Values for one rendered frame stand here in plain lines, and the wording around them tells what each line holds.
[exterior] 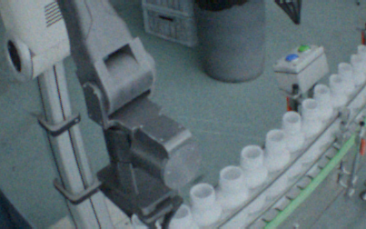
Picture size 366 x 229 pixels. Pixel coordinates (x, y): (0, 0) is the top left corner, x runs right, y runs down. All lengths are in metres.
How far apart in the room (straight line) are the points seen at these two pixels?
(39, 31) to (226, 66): 1.97
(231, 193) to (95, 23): 0.42
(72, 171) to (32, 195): 1.14
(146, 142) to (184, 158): 0.04
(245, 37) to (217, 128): 0.50
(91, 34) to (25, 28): 0.63
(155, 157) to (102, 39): 0.14
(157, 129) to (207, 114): 2.33
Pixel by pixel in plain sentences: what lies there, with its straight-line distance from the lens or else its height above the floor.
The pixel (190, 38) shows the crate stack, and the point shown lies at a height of 0.07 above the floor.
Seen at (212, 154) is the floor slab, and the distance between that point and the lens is 2.74.
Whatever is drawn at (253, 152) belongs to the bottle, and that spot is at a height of 1.15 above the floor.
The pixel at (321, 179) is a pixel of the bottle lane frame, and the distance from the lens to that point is 1.17.
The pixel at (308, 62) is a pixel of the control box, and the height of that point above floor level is 1.11.
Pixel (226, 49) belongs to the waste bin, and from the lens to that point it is 3.04.
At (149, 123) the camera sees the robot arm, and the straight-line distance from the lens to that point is 0.65.
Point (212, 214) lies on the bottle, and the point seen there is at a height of 1.13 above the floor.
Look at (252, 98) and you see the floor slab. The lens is 3.06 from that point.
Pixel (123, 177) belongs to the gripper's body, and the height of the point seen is 1.31.
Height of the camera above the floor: 1.80
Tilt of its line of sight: 37 degrees down
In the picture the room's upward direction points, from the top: 6 degrees counter-clockwise
